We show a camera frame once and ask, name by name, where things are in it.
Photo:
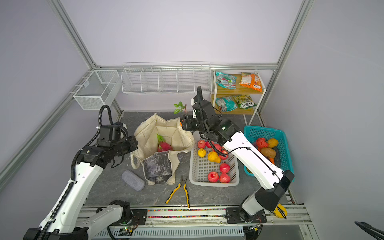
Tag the red apple back left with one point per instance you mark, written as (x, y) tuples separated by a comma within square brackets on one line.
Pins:
[(201, 144)]

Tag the white wire wall basket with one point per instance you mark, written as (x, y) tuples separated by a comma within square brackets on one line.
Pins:
[(140, 78)]

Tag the red apple front right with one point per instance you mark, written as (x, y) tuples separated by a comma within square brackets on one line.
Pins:
[(224, 178)]

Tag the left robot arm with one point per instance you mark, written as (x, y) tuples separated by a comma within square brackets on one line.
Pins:
[(87, 165)]

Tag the cream canvas tote bag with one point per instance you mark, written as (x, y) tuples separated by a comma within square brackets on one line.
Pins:
[(160, 167)]

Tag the white plastic fruit basket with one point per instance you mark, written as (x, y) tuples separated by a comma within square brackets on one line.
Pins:
[(201, 167)]

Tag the orange fruit with leaves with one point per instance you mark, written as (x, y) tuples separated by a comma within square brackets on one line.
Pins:
[(180, 108)]

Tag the pink dragon fruit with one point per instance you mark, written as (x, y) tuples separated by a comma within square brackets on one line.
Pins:
[(163, 146)]

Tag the black tripod leg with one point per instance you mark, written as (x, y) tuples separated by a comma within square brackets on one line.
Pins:
[(374, 232)]

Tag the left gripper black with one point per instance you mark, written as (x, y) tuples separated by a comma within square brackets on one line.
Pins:
[(133, 143)]

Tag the teal snack bag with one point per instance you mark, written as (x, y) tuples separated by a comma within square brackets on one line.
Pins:
[(226, 104), (226, 81)]

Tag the red bell pepper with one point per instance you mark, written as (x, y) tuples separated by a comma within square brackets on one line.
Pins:
[(262, 143)]

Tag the white wooden two-tier shelf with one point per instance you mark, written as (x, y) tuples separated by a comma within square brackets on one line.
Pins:
[(238, 94)]

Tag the red apple front left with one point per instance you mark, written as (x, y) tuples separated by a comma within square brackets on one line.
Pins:
[(213, 177)]

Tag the green snack bag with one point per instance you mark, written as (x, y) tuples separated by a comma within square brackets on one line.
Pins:
[(244, 101)]

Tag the teal plastic vegetable basket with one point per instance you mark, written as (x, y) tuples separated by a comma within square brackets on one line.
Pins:
[(283, 156)]

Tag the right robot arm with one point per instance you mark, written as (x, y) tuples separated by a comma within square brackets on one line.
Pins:
[(273, 180)]

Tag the red apple middle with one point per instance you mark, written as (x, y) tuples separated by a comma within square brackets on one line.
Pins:
[(225, 168)]

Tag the orange snack bag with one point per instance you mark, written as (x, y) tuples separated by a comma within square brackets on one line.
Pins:
[(251, 81)]

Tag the red apple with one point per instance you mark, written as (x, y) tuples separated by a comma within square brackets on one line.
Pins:
[(224, 178), (201, 144), (225, 168), (213, 177)]

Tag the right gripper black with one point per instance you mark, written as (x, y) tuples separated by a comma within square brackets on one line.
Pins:
[(189, 124)]

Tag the yellow tape measure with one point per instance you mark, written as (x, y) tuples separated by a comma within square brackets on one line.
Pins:
[(281, 212)]

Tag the yellow pear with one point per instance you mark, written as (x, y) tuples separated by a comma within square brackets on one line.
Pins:
[(214, 157)]

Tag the brown potato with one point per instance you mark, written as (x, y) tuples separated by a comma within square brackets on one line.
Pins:
[(268, 152)]

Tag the teal snack bag lower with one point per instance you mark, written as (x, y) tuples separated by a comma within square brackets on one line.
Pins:
[(226, 104)]

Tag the white mesh wall box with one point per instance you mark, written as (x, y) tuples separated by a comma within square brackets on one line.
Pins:
[(99, 88)]

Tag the grey fabric glasses case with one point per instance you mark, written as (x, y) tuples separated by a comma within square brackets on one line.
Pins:
[(134, 181)]

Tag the teal snack bag top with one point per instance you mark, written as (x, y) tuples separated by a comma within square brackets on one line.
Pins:
[(226, 81)]

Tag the yellow bell pepper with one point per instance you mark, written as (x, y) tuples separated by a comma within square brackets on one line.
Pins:
[(272, 143)]

